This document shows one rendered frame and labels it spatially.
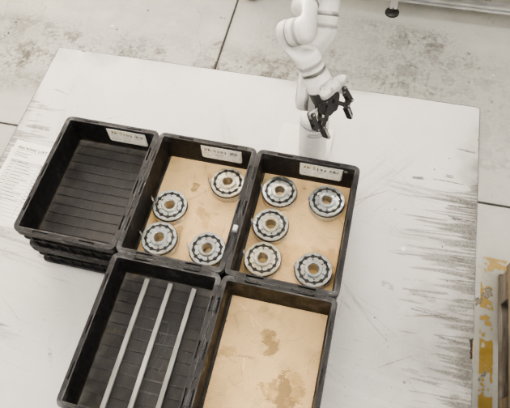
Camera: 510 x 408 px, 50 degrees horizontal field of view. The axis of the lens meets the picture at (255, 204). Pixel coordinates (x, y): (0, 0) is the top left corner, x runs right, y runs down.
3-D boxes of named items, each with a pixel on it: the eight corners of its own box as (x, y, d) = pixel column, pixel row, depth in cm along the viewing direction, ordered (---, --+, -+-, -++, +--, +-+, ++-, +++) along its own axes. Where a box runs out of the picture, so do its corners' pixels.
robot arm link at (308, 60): (291, 80, 147) (319, 77, 141) (267, 31, 138) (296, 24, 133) (302, 65, 151) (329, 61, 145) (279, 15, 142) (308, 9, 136)
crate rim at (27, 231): (70, 120, 170) (67, 115, 168) (162, 136, 166) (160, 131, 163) (14, 233, 151) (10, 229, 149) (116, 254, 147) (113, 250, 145)
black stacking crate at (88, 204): (80, 138, 178) (69, 116, 168) (167, 154, 174) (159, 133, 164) (29, 247, 160) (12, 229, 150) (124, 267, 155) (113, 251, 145)
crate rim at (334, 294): (258, 153, 161) (257, 148, 159) (359, 171, 157) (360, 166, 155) (223, 277, 143) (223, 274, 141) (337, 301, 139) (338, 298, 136)
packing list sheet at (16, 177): (12, 138, 193) (12, 138, 192) (74, 149, 190) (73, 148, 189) (-30, 220, 177) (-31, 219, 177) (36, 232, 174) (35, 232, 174)
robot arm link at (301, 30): (303, 30, 132) (317, -15, 136) (274, 36, 137) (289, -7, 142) (316, 48, 137) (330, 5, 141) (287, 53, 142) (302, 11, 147)
